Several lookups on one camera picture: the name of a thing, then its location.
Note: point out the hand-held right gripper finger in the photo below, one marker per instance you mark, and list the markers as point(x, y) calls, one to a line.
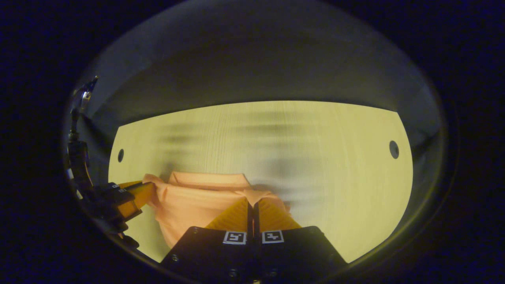
point(249, 221)
point(256, 221)

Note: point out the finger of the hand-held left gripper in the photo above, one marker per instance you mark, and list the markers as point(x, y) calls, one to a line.
point(134, 199)
point(130, 184)

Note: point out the orange T-shirt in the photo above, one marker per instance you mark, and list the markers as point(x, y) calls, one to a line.
point(189, 205)

